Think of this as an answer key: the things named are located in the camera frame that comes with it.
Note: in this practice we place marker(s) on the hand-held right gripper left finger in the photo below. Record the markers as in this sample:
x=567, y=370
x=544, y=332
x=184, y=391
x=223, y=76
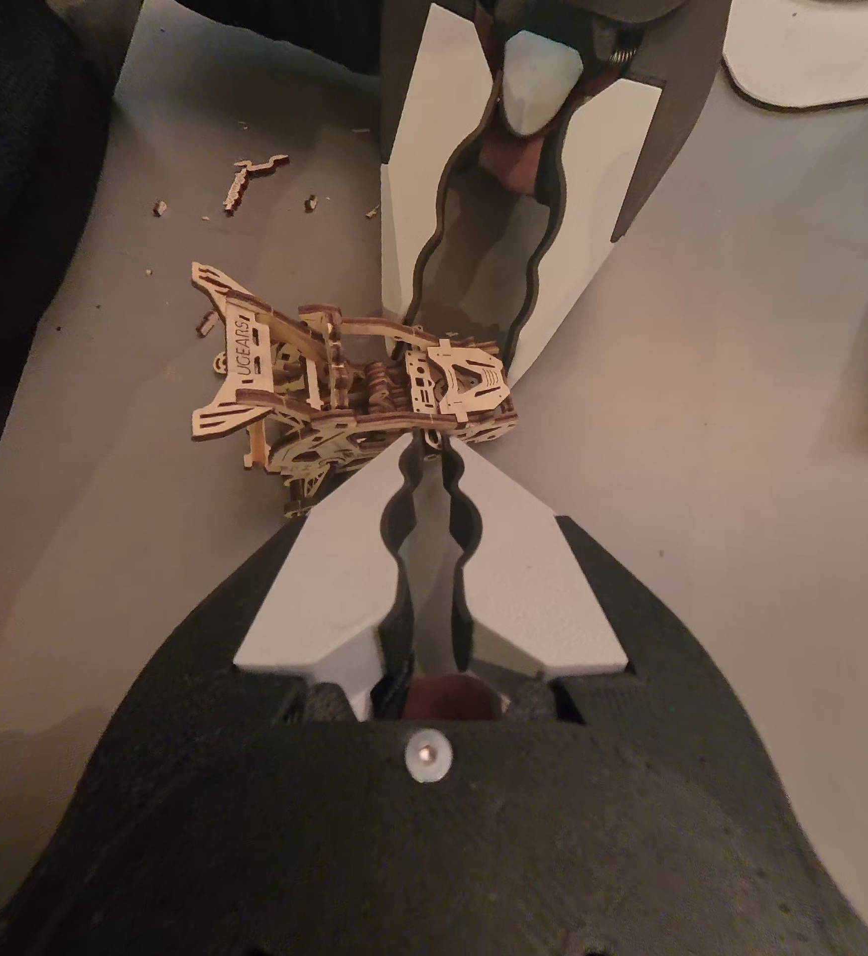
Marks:
x=314, y=590

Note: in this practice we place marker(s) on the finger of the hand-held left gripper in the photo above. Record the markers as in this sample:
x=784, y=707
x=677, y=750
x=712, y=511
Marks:
x=598, y=164
x=419, y=112

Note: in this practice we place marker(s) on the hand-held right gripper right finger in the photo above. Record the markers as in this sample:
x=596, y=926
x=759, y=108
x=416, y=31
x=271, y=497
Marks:
x=546, y=590

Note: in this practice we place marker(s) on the wooden mechanical model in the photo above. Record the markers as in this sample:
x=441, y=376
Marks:
x=471, y=381

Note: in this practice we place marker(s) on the perforated wooden link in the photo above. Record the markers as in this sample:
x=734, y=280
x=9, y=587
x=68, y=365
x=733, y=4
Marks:
x=422, y=385

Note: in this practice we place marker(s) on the person's left hand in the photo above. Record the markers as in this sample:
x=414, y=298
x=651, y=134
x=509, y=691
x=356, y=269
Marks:
x=516, y=164

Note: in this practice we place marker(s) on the person's right hand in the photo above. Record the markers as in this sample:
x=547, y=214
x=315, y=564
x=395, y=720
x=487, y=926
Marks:
x=449, y=698

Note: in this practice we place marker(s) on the white tablet stand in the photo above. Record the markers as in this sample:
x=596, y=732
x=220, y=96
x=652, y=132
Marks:
x=815, y=45

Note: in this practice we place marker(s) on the zigzag wooden piece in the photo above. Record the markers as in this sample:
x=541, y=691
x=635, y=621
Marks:
x=262, y=166

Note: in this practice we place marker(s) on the small T-shaped wooden piece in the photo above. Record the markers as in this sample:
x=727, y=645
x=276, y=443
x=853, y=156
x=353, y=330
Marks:
x=205, y=323

